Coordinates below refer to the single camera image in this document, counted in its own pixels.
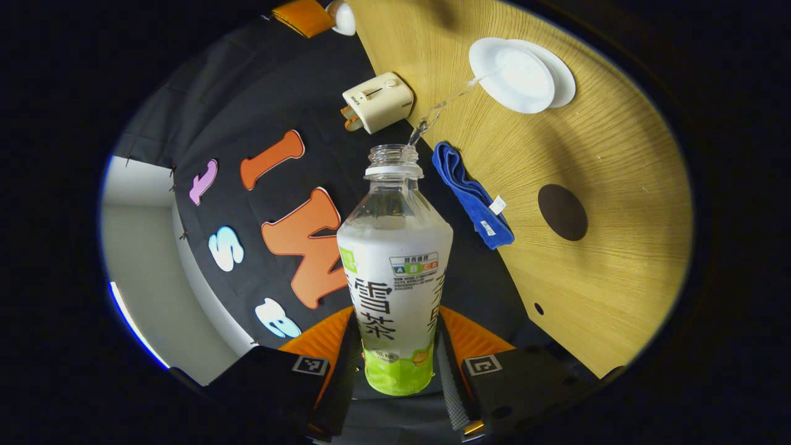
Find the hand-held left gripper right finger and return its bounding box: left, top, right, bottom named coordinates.
left=436, top=306, right=597, bottom=443

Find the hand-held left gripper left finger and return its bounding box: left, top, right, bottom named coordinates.
left=207, top=306, right=362, bottom=441

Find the white-labelled plastic water bottle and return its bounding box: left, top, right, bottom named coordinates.
left=337, top=144, right=454, bottom=396

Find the dark brown round coaster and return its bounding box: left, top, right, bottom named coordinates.
left=538, top=184, right=589, bottom=242

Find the white teacup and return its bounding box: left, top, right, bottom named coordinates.
left=468, top=37, right=556, bottom=114

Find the black backdrop cloth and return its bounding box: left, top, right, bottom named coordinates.
left=114, top=15, right=538, bottom=396

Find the cream toaster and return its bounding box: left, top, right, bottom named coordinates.
left=342, top=72, right=415, bottom=135

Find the folded blue cloth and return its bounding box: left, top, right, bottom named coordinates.
left=431, top=142, right=515, bottom=250

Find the white saucer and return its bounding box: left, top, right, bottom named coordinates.
left=513, top=38, right=577, bottom=109

